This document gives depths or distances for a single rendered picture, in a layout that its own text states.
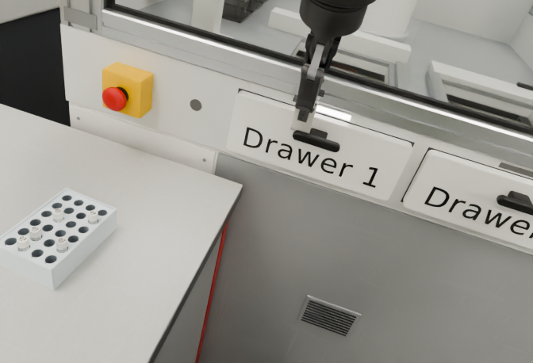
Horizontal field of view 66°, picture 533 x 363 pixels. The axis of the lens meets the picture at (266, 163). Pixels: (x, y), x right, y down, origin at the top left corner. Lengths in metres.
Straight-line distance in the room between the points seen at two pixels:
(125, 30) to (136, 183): 0.25
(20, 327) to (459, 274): 0.69
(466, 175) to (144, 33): 0.55
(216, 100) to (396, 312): 0.56
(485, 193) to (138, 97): 0.57
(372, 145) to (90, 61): 0.50
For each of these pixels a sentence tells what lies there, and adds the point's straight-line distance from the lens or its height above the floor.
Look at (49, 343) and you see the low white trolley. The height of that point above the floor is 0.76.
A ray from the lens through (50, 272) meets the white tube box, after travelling 0.55.
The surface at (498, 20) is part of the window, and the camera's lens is 0.65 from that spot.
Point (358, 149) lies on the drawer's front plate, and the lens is 0.66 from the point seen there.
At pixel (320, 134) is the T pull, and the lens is 0.64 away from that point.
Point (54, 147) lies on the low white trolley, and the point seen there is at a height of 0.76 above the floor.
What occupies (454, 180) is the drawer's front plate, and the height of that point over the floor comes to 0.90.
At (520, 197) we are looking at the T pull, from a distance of 0.71.
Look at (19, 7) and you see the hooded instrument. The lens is 1.25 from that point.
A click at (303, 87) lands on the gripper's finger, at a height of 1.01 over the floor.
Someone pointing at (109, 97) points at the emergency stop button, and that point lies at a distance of 0.70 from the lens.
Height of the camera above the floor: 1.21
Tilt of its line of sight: 34 degrees down
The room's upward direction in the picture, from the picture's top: 14 degrees clockwise
